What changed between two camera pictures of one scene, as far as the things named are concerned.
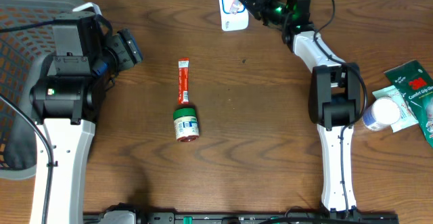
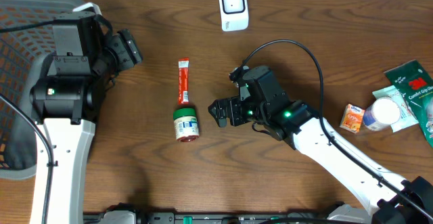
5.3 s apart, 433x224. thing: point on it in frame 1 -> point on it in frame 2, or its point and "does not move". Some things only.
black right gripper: [261, 1] -> [235, 105]
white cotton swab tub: [380, 114] does not move
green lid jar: [186, 125] does not move
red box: [183, 81] does not move
